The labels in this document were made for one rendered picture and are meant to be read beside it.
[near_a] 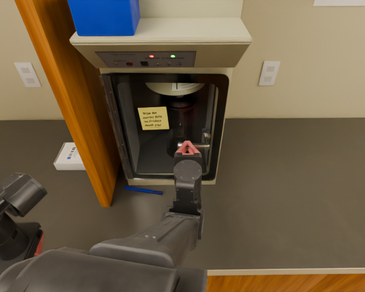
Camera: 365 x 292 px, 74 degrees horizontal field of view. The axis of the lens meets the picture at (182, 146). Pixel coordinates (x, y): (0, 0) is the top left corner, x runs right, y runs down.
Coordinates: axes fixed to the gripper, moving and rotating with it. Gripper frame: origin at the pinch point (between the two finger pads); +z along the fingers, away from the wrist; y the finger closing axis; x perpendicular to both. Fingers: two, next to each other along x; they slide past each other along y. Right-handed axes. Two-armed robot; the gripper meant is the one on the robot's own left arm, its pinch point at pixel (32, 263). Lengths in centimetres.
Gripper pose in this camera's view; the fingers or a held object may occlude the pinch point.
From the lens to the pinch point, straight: 69.5
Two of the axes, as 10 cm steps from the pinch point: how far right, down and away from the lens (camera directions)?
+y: -0.2, -6.9, 7.2
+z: 0.0, 7.2, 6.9
